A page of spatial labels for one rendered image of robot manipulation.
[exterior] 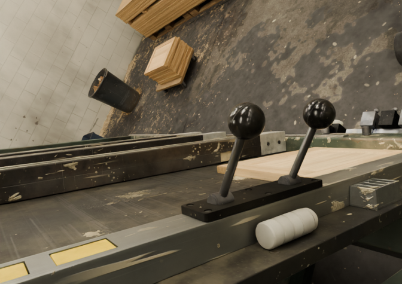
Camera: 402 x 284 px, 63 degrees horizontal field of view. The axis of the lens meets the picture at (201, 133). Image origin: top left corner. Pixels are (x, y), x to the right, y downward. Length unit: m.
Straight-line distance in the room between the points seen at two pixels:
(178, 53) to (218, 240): 3.79
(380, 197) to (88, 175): 0.60
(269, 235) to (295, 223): 0.04
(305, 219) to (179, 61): 3.74
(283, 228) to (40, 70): 5.78
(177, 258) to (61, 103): 5.71
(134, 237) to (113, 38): 6.33
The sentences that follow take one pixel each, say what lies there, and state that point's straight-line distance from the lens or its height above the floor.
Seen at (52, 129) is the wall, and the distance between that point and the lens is 5.91.
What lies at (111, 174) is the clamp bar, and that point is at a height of 1.45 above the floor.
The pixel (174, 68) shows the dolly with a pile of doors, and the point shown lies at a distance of 4.00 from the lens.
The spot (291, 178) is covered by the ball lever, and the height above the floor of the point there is 1.40.
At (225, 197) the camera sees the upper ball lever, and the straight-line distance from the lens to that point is 0.38.
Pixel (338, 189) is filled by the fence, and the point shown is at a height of 1.32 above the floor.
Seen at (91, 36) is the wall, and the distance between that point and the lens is 6.46.
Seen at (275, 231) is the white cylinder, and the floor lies 1.46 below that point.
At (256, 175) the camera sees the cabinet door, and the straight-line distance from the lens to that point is 0.74.
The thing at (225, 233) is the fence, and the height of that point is 1.50.
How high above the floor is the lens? 1.75
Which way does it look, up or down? 31 degrees down
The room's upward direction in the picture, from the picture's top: 60 degrees counter-clockwise
